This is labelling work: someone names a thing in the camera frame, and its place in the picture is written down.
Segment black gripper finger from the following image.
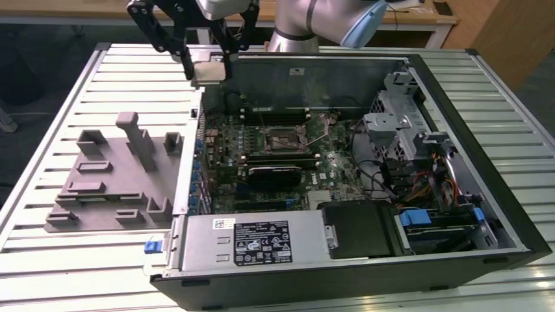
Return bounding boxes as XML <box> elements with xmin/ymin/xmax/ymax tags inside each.
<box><xmin>126</xmin><ymin>0</ymin><xmax>196</xmax><ymax>81</ymax></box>
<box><xmin>207</xmin><ymin>0</ymin><xmax>262</xmax><ymax>83</ymax></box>

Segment silver CPU green board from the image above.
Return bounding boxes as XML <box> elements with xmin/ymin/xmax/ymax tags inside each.
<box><xmin>192</xmin><ymin>61</ymin><xmax>227</xmax><ymax>86</ymax></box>

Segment CPU socket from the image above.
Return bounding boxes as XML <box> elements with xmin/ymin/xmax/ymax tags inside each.
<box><xmin>259</xmin><ymin>125</ymin><xmax>314</xmax><ymax>155</ymax></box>

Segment wooden desk white legs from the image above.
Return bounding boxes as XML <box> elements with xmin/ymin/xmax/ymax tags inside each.
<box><xmin>0</xmin><ymin>0</ymin><xmax>461</xmax><ymax>49</ymax></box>

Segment metal drive cage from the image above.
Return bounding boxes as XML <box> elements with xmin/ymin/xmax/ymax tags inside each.
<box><xmin>362</xmin><ymin>71</ymin><xmax>441</xmax><ymax>161</ymax></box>

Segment green motherboard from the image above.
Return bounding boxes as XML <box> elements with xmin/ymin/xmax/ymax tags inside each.
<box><xmin>195</xmin><ymin>109</ymin><xmax>370</xmax><ymax>215</ymax></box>

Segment black graphics card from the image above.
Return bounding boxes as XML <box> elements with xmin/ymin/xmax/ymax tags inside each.
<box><xmin>247</xmin><ymin>164</ymin><xmax>304</xmax><ymax>193</ymax></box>

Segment grey plastic parts rack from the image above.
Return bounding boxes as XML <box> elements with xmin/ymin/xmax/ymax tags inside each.
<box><xmin>44</xmin><ymin>111</ymin><xmax>187</xmax><ymax>234</ymax></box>

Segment silver chipset heatsink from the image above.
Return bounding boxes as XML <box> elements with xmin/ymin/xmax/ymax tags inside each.
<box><xmin>306</xmin><ymin>190</ymin><xmax>334</xmax><ymax>209</ymax></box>

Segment wooden cabinet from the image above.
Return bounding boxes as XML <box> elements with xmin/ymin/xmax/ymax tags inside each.
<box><xmin>445</xmin><ymin>0</ymin><xmax>555</xmax><ymax>97</ymax></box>

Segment silver power supply black label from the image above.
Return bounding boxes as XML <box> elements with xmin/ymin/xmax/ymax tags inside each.
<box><xmin>171</xmin><ymin>209</ymin><xmax>339</xmax><ymax>273</ymax></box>

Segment black plastic shroud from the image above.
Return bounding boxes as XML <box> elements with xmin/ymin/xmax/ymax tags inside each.
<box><xmin>318</xmin><ymin>200</ymin><xmax>405</xmax><ymax>260</ymax></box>

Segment blue disk carrier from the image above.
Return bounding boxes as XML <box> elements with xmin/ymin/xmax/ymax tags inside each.
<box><xmin>399</xmin><ymin>210</ymin><xmax>434</xmax><ymax>229</ymax></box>

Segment black open PC case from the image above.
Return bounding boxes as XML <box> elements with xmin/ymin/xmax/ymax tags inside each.
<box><xmin>148</xmin><ymin>47</ymin><xmax>555</xmax><ymax>310</ymax></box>

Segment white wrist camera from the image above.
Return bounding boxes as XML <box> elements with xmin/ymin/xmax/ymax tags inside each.
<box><xmin>195</xmin><ymin>0</ymin><xmax>254</xmax><ymax>21</ymax></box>

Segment black cable in case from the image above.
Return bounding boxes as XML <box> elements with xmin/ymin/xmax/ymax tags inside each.
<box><xmin>351</xmin><ymin>120</ymin><xmax>398</xmax><ymax>200</ymax></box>

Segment yellow wire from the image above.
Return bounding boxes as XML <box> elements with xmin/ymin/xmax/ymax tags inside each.
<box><xmin>398</xmin><ymin>190</ymin><xmax>430</xmax><ymax>205</ymax></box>

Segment orange wire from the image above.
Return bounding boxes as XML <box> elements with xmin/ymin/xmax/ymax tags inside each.
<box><xmin>446</xmin><ymin>175</ymin><xmax>462</xmax><ymax>209</ymax></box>

